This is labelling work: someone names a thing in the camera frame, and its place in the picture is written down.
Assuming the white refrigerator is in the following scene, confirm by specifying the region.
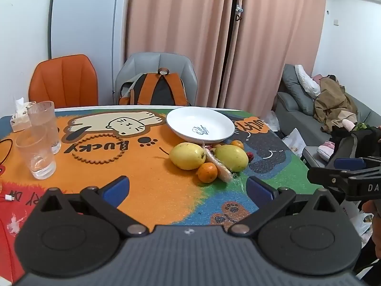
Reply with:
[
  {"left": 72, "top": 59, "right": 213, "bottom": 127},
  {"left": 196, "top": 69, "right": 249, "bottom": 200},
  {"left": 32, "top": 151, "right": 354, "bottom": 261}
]
[{"left": 49, "top": 0, "right": 130, "bottom": 103}]

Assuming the grey sofa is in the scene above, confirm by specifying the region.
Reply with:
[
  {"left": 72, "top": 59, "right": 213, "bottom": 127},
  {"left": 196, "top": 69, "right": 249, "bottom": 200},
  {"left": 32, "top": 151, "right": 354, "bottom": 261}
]
[{"left": 275, "top": 64, "right": 381, "bottom": 169}]

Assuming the white pillow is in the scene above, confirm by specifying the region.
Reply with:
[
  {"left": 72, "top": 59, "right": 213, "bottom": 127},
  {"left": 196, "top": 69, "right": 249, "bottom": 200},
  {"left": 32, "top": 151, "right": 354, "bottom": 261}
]
[{"left": 295, "top": 65, "right": 321, "bottom": 99}]

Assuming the grey pillow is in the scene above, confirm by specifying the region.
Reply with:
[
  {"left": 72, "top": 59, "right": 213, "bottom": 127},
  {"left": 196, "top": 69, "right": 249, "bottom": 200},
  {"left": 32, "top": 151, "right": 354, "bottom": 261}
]
[{"left": 282, "top": 64, "right": 316, "bottom": 116}]

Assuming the large orange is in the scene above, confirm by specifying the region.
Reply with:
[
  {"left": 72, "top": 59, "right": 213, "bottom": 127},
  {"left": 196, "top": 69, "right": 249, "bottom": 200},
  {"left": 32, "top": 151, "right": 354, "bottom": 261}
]
[{"left": 197, "top": 162, "right": 218, "bottom": 183}]

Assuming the white plastic bag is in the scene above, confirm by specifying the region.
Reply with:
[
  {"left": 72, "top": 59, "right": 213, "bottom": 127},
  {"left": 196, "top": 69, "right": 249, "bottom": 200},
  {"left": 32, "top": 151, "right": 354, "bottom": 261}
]
[
  {"left": 262, "top": 110, "right": 281, "bottom": 132},
  {"left": 282, "top": 128, "right": 308, "bottom": 156},
  {"left": 342, "top": 204, "right": 374, "bottom": 246}
]

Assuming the tissue pack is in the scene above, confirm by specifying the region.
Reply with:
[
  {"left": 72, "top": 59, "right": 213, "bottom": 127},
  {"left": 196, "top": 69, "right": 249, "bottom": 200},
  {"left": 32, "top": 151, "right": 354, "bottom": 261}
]
[{"left": 10, "top": 97, "right": 37, "bottom": 132}]

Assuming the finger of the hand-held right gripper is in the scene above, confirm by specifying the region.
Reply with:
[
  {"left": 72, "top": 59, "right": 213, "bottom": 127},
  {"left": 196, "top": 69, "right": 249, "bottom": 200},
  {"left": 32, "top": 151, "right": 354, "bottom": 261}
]
[
  {"left": 333, "top": 156, "right": 381, "bottom": 170},
  {"left": 307, "top": 167, "right": 381, "bottom": 196}
]

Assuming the brown coat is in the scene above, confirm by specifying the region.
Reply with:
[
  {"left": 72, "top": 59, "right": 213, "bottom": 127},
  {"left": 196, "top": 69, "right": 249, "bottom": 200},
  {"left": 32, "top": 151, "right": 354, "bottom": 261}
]
[{"left": 313, "top": 76, "right": 358, "bottom": 132}]

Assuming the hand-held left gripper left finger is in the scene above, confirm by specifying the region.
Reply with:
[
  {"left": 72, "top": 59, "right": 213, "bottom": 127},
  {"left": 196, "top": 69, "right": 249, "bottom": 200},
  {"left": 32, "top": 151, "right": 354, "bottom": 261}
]
[{"left": 38, "top": 175, "right": 150, "bottom": 236}]

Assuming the black bag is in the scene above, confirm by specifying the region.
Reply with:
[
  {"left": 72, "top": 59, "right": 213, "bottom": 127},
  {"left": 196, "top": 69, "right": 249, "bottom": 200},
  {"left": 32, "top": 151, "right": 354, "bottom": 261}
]
[{"left": 327, "top": 125, "right": 381, "bottom": 169}]

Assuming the orange chair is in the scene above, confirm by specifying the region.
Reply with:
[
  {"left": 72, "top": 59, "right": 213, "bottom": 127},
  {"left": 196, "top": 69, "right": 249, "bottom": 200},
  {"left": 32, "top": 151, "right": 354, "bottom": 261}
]
[{"left": 29, "top": 54, "right": 99, "bottom": 108}]

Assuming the white plate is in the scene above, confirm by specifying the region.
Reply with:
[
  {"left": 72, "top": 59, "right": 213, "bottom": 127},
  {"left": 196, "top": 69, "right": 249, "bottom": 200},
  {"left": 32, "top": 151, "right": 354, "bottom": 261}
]
[{"left": 166, "top": 106, "right": 236, "bottom": 144}]

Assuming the orange and black backpack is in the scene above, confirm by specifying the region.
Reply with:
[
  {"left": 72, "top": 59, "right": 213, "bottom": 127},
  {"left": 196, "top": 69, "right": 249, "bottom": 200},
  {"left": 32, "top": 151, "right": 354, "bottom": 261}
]
[{"left": 118, "top": 68, "right": 191, "bottom": 106}]

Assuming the pink curtain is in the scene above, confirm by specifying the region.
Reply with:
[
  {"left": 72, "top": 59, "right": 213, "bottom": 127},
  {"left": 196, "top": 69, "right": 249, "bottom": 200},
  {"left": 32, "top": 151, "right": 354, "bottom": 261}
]
[
  {"left": 219, "top": 0, "right": 328, "bottom": 120},
  {"left": 125, "top": 0, "right": 236, "bottom": 108}
]

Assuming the plastic carrot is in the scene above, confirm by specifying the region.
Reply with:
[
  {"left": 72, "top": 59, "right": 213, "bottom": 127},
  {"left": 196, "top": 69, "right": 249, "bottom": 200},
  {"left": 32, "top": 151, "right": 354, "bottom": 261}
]
[{"left": 203, "top": 147, "right": 234, "bottom": 183}]

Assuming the grey chair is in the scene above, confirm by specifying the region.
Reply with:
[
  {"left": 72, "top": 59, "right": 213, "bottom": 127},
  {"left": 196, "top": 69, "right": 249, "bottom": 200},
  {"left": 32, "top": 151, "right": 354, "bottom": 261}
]
[{"left": 115, "top": 52, "right": 198, "bottom": 106}]

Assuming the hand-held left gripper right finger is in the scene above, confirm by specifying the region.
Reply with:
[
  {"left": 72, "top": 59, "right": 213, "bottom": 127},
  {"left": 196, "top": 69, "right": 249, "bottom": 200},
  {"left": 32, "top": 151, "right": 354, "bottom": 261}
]
[{"left": 228, "top": 176, "right": 340, "bottom": 236}]

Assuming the tall clear glass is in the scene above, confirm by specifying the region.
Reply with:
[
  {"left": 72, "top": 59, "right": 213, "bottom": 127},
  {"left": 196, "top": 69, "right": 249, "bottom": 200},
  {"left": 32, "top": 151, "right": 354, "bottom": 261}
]
[{"left": 27, "top": 101, "right": 62, "bottom": 155}]

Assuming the short clear glass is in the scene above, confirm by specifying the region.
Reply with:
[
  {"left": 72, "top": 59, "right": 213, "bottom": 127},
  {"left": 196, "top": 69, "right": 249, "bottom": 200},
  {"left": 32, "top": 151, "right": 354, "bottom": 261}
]
[{"left": 15, "top": 124, "right": 57, "bottom": 180}]

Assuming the pink and white cloth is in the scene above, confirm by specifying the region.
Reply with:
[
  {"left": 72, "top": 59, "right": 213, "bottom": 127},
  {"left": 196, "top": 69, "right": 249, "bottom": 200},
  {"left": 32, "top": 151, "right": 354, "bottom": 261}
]
[{"left": 317, "top": 141, "right": 336, "bottom": 159}]

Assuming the large yellow mango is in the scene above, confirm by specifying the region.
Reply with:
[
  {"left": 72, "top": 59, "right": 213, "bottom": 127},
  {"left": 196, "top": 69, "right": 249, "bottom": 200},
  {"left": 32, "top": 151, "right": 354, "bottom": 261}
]
[{"left": 170, "top": 142, "right": 206, "bottom": 170}]

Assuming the colourful printed table mat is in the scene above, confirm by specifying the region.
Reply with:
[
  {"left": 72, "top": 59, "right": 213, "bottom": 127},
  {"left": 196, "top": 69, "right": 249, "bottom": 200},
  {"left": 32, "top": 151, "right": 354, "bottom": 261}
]
[{"left": 0, "top": 109, "right": 326, "bottom": 276}]

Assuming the person's right hand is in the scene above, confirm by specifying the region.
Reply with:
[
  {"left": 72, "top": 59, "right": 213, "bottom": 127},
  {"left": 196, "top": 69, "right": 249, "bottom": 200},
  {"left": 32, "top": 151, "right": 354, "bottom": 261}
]
[{"left": 361, "top": 199, "right": 381, "bottom": 258}]

